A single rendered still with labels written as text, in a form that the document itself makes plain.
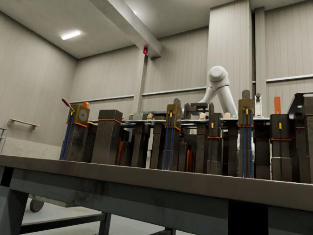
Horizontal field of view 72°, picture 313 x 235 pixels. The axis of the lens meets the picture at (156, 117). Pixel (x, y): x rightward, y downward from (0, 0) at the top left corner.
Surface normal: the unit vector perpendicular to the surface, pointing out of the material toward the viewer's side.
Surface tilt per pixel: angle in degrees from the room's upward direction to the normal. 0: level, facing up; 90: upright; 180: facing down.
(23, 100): 90
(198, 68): 90
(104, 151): 90
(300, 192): 90
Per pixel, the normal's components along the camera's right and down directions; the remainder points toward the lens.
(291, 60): -0.50, -0.27
